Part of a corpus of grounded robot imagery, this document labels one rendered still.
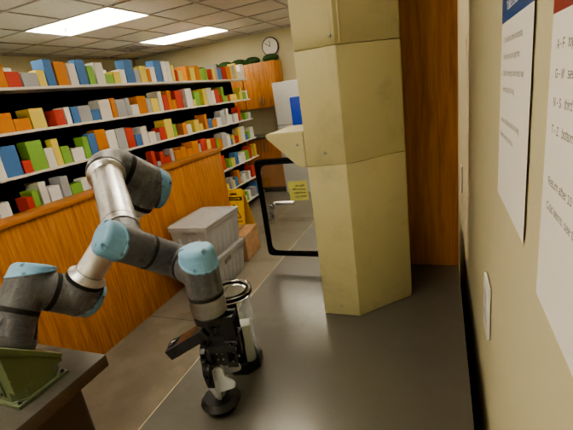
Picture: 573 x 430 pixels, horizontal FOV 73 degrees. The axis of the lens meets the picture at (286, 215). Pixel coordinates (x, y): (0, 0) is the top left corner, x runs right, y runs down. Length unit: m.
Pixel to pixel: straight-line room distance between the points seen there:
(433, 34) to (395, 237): 0.64
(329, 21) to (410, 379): 0.88
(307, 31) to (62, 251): 2.27
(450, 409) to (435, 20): 1.07
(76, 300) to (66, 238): 1.62
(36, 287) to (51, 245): 1.58
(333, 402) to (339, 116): 0.69
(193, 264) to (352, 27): 0.69
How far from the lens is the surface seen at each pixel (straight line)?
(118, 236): 0.81
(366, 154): 1.09
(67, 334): 3.02
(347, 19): 1.08
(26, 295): 1.29
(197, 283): 0.80
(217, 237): 3.46
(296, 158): 1.10
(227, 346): 0.86
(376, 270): 1.21
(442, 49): 1.39
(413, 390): 1.00
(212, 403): 0.98
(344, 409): 0.96
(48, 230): 2.85
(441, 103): 1.39
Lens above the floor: 1.61
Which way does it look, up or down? 17 degrees down
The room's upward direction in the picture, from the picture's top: 8 degrees counter-clockwise
